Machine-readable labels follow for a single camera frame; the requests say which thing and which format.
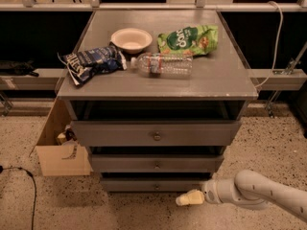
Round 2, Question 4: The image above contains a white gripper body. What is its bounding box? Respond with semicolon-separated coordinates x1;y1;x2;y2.
201;179;222;204

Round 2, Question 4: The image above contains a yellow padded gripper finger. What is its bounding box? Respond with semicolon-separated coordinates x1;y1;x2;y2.
176;190;204;206

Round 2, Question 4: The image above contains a grey bottom drawer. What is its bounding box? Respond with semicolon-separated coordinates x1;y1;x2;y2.
101;178;204;192

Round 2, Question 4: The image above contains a grey drawer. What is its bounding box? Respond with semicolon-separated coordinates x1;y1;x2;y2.
71;121;241;147
91;154;224;173
101;178;204;192

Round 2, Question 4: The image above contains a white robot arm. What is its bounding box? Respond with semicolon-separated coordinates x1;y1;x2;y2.
176;170;307;222

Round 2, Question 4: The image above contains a grey middle drawer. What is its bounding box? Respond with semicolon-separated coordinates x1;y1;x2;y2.
91;154;224;173

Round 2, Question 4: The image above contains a grey wooden drawer cabinet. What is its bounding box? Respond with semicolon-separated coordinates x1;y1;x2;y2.
58;10;258;181

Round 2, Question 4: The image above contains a grey top drawer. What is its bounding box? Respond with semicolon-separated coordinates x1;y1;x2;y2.
71;121;241;147

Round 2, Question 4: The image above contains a clear plastic water bottle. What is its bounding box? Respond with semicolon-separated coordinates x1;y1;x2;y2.
130;53;193;79

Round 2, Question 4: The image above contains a cardboard box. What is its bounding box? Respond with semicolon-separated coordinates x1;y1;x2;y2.
35;99;92;176

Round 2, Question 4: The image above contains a green snack bag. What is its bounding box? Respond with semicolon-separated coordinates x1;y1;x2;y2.
157;25;218;56

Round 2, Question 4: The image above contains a white paper bowl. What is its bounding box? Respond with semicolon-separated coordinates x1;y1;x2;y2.
111;28;153;54

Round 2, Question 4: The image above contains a blue chip bag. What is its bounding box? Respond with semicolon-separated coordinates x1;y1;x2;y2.
58;44;127;86

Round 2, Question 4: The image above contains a black object on ledge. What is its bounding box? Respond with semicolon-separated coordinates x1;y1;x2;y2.
0;60;39;77

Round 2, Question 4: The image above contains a white hanging cable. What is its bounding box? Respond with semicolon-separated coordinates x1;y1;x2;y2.
254;1;285;89

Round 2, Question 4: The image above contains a black floor cable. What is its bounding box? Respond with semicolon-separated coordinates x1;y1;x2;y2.
0;165;38;230

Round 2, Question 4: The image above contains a metal frame rail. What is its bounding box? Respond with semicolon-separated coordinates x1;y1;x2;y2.
0;3;306;12

